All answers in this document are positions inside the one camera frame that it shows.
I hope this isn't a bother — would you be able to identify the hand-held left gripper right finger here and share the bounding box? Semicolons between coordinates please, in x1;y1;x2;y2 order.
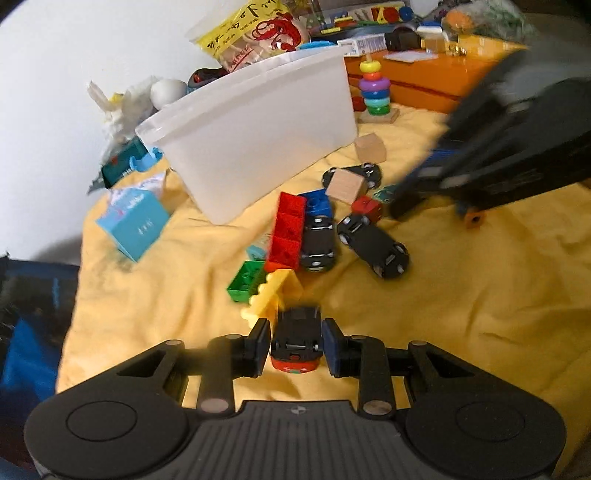
322;318;485;416

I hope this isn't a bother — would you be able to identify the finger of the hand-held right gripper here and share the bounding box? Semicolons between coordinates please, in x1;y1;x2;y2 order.
427;48;543;160
390;151;482;221

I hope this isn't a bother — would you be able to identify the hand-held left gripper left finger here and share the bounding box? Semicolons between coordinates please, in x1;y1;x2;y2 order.
117;318;271;414

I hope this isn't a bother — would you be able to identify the red toy car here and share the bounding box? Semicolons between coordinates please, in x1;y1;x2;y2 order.
269;305;324;374

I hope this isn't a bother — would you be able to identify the long yellow building brick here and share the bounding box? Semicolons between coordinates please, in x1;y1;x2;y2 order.
241;269;304;328

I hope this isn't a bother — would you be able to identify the blue orange toy vehicle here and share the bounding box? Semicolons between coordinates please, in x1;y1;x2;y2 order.
455;198;486;230

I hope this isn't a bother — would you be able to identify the green building brick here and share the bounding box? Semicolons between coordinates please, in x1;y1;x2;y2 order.
226;261;269;304

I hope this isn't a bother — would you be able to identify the white translucent plastic bin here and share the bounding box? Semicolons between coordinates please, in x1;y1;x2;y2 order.
135;45;358;225

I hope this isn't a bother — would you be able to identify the black toy car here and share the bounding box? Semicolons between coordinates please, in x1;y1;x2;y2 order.
322;162;384;192
336;213;411;280
300;213;338;273

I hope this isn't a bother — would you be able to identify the small red cube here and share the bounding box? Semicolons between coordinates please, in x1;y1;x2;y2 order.
351;195;384;223

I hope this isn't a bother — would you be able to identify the wooden cube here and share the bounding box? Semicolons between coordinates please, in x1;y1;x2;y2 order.
354;133;387;164
325;168;370;205

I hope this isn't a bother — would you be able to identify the orange box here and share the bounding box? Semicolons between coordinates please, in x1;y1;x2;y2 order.
344;34;527;114

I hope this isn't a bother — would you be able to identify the plastic bag with orange ball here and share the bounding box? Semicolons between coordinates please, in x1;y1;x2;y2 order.
441;0;536;42

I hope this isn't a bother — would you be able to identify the white notepad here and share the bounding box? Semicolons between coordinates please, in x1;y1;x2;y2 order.
383;50;439;63

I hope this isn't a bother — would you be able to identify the blue building brick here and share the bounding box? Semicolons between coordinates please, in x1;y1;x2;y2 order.
298;189;334;217

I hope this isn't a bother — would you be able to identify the small black object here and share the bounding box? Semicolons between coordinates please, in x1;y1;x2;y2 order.
385;28;423;51

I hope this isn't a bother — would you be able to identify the long red building brick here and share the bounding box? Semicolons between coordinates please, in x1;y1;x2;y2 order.
264;191;309;272

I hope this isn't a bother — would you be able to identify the yellow cloth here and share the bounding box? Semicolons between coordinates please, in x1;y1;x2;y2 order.
54;102;591;480

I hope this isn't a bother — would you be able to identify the small white blue carton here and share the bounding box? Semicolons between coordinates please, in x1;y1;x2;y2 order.
337;34;389;57

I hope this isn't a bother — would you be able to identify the clear box of toys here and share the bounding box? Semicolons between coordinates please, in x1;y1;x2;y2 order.
309;4;414;35

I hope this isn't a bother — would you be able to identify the blue tissue box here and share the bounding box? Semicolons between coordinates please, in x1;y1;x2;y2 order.
96;171;172;264

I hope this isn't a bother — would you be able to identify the yellow snack bag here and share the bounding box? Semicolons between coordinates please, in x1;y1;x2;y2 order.
187;0;310;75

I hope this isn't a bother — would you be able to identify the green tissue pack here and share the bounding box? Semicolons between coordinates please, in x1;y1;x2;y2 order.
88;138;148;195

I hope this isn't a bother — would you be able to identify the dark blue cloth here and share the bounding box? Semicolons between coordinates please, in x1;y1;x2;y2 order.
0;256;81;462

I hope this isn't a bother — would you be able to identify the white egg-shaped toy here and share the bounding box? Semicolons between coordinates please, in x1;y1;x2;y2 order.
150;78;188;110

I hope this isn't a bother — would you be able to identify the white plush toy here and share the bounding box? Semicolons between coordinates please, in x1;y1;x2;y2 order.
88;76;160;153

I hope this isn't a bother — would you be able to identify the rainbow ring stacker toy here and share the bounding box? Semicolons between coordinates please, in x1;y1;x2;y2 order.
355;52;400;124

